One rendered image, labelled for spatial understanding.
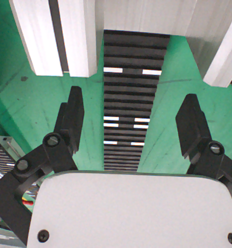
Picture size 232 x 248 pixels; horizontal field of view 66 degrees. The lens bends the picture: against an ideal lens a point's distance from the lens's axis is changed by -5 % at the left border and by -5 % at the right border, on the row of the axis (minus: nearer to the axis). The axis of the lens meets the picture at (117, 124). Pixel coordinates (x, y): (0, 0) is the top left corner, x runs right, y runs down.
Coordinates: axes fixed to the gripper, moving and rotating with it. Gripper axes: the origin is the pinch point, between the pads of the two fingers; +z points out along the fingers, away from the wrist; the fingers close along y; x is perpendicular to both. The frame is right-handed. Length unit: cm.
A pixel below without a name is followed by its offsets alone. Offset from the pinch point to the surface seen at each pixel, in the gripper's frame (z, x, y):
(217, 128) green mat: 5.5, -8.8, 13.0
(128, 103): 4.0, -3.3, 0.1
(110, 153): 2.7, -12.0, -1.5
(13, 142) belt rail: 4.9, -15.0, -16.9
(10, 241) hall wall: -10, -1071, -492
